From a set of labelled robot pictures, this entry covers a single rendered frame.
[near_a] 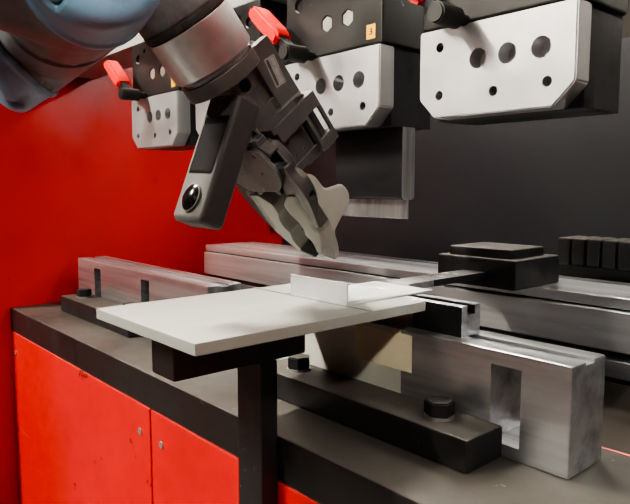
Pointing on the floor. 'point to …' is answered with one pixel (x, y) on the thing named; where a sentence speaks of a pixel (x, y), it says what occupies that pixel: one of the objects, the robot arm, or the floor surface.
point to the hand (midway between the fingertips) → (315, 252)
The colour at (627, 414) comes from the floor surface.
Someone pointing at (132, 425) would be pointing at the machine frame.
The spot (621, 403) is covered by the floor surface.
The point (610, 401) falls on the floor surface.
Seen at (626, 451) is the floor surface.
